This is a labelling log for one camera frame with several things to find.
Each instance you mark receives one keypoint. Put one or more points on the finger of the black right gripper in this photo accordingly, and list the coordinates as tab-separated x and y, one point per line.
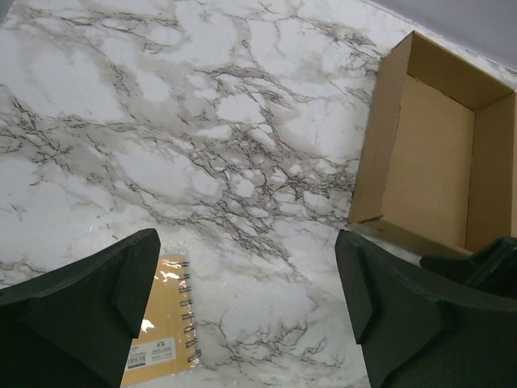
491	270

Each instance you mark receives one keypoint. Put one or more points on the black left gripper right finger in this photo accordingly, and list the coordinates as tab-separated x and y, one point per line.
419	329

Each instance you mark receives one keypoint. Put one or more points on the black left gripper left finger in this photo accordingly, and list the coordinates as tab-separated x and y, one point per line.
74	326

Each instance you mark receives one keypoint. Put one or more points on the brown cardboard express box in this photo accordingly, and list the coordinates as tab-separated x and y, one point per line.
437	174

